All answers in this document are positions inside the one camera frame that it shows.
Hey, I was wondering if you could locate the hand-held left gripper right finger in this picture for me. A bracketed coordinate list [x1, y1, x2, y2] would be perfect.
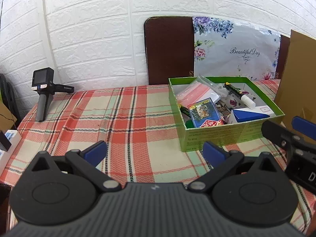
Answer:
[189, 141, 287, 191]

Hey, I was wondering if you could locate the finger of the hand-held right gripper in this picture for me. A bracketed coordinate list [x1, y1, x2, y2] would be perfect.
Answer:
[262, 120, 316, 153]
[292, 116, 316, 142]

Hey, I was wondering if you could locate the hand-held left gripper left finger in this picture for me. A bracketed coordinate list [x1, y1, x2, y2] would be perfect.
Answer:
[22, 141, 121, 192]

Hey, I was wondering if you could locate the green cardboard box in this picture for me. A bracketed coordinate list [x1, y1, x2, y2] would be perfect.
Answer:
[168, 76, 285, 153]

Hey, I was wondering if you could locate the white and blue carton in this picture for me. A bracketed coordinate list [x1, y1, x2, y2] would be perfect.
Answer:
[228, 105, 277, 124]

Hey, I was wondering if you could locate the red and blue card box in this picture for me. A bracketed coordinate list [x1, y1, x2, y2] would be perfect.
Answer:
[187, 97, 226, 129]

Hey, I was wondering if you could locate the black marker with white cap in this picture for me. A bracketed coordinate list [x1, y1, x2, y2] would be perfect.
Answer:
[224, 82, 256, 109]

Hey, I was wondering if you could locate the clear zip bag red strip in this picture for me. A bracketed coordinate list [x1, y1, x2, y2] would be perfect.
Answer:
[176, 76, 223, 106]

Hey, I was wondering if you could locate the brown cardboard sheet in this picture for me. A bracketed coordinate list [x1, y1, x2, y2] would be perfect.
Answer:
[274, 30, 316, 134]

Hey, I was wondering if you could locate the floral pillow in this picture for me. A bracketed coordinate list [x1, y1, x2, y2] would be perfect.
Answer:
[192, 16, 282, 81]

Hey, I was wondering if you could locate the white power strip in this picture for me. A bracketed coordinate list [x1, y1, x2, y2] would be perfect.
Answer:
[0, 129, 21, 176]

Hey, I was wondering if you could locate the black power adapter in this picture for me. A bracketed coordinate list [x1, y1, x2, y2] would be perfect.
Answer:
[0, 131, 12, 151]

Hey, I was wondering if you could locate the brown cardboard box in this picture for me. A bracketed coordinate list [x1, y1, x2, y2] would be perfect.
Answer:
[0, 102, 18, 131]

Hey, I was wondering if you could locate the black round object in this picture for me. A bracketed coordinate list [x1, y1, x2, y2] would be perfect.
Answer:
[0, 73, 21, 125]

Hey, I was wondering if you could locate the dark brown chair back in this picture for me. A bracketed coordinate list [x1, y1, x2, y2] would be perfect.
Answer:
[144, 16, 290, 86]

